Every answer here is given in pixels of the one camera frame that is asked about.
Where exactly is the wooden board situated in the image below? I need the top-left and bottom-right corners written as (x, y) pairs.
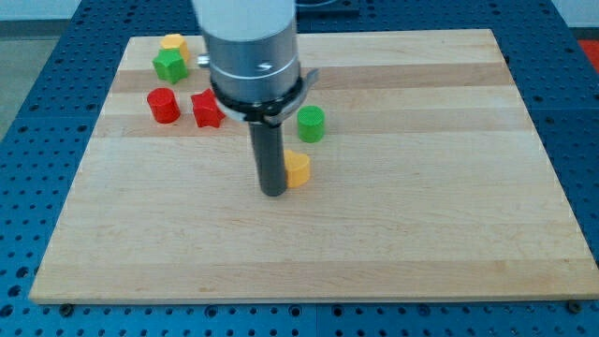
top-left (29, 29), bottom-right (598, 304)

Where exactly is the green cylinder block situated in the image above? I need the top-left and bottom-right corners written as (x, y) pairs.
top-left (297, 106), bottom-right (326, 143)

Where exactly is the black clamp ring mount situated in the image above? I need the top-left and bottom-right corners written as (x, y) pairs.
top-left (210, 68), bottom-right (319, 126)

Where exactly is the yellow heart block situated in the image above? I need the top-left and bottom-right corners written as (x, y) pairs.
top-left (284, 150), bottom-right (311, 188)

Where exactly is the red star block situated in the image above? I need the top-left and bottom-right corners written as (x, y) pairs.
top-left (191, 89), bottom-right (226, 128)

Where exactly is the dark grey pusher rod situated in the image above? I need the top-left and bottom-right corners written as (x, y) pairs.
top-left (249, 123), bottom-right (287, 197)

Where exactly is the yellow hexagon block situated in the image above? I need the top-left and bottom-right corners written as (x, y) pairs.
top-left (160, 34), bottom-right (190, 63)

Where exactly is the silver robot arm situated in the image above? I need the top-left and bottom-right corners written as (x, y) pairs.
top-left (192, 0), bottom-right (318, 197)

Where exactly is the red cylinder block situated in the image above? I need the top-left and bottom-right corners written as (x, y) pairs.
top-left (146, 87), bottom-right (181, 124)

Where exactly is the green star block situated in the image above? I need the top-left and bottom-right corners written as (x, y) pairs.
top-left (153, 49), bottom-right (188, 84)

